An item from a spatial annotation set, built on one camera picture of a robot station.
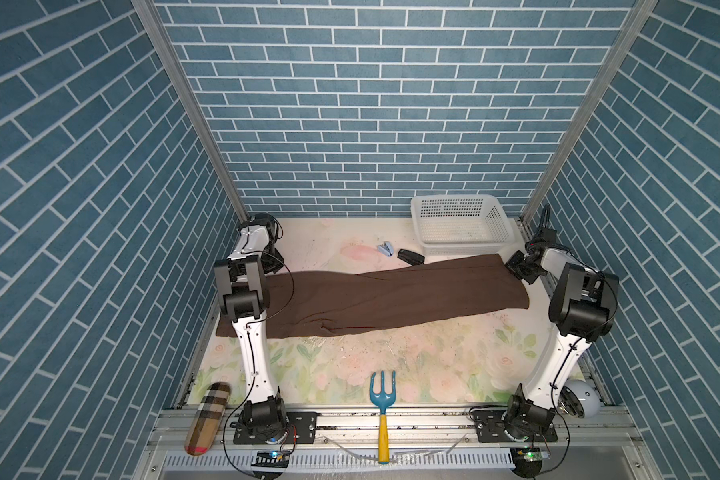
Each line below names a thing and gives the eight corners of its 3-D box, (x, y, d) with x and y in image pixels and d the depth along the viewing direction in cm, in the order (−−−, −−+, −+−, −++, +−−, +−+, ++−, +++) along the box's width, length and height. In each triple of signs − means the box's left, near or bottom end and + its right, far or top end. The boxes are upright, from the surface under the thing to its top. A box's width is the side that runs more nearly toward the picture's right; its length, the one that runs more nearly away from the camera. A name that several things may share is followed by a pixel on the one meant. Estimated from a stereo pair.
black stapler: (395, 259, 110) (396, 254, 108) (399, 251, 112) (399, 247, 110) (421, 268, 108) (422, 264, 105) (424, 260, 110) (425, 256, 108)
